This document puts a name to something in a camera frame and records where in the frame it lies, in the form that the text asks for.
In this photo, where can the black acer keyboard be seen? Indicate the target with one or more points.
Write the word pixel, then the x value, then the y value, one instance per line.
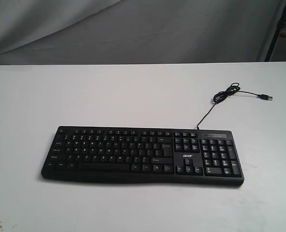
pixel 143 155

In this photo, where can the grey backdrop cloth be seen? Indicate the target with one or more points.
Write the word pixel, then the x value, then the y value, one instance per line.
pixel 38 32

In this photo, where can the black stand pole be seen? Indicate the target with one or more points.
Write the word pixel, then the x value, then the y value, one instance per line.
pixel 276 35

